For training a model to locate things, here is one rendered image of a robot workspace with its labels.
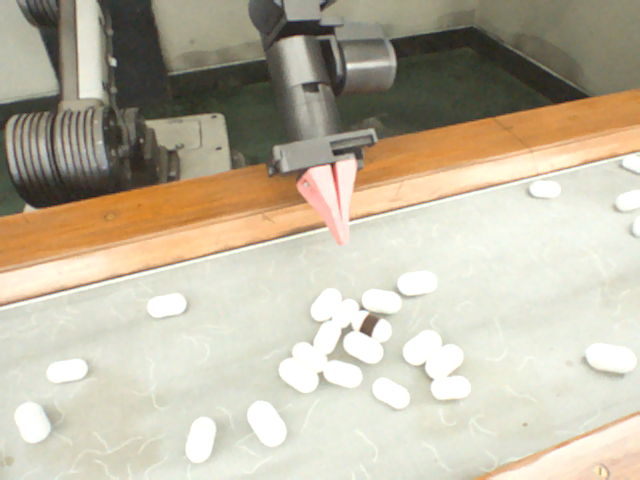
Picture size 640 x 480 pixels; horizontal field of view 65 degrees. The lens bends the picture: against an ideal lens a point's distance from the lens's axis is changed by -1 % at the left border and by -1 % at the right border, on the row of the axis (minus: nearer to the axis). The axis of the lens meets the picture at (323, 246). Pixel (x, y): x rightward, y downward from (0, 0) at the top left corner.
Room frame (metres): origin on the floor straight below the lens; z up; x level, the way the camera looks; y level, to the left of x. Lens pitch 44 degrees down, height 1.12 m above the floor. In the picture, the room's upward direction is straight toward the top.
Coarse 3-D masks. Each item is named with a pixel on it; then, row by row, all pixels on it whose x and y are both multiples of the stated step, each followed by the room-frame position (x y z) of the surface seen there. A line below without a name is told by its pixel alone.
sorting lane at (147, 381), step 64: (512, 192) 0.49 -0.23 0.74; (576, 192) 0.49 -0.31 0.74; (256, 256) 0.38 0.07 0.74; (320, 256) 0.38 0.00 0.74; (384, 256) 0.38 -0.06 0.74; (448, 256) 0.38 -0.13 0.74; (512, 256) 0.38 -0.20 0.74; (576, 256) 0.38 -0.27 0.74; (0, 320) 0.29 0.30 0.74; (64, 320) 0.29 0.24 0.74; (128, 320) 0.29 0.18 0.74; (192, 320) 0.29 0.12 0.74; (256, 320) 0.29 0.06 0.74; (448, 320) 0.29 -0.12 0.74; (512, 320) 0.29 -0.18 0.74; (576, 320) 0.29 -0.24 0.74; (0, 384) 0.22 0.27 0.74; (64, 384) 0.22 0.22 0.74; (128, 384) 0.22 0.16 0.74; (192, 384) 0.23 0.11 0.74; (256, 384) 0.23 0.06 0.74; (320, 384) 0.23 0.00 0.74; (512, 384) 0.23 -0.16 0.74; (576, 384) 0.22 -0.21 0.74; (0, 448) 0.17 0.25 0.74; (64, 448) 0.17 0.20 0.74; (128, 448) 0.17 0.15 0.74; (256, 448) 0.17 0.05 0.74; (320, 448) 0.17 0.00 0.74; (384, 448) 0.17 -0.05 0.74; (448, 448) 0.17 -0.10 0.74; (512, 448) 0.17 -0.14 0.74
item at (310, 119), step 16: (288, 96) 0.45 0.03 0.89; (304, 96) 0.44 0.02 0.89; (320, 96) 0.44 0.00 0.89; (288, 112) 0.44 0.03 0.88; (304, 112) 0.43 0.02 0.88; (320, 112) 0.43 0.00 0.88; (336, 112) 0.44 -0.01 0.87; (288, 128) 0.43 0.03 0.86; (304, 128) 0.42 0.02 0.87; (320, 128) 0.42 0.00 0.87; (336, 128) 0.43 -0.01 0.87; (288, 144) 0.40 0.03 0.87; (304, 144) 0.40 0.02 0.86; (336, 144) 0.41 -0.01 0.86; (352, 144) 0.41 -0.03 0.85; (368, 144) 0.42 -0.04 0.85; (272, 160) 0.40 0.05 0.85; (272, 176) 0.42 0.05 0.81
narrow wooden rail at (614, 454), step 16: (592, 432) 0.17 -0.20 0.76; (608, 432) 0.17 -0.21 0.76; (624, 432) 0.17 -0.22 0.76; (560, 448) 0.16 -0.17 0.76; (576, 448) 0.16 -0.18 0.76; (592, 448) 0.16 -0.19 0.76; (608, 448) 0.16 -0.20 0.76; (624, 448) 0.16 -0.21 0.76; (512, 464) 0.15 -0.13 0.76; (528, 464) 0.15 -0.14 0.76; (544, 464) 0.15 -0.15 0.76; (560, 464) 0.15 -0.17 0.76; (576, 464) 0.15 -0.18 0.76; (592, 464) 0.15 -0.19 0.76; (608, 464) 0.15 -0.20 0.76; (624, 464) 0.15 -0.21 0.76
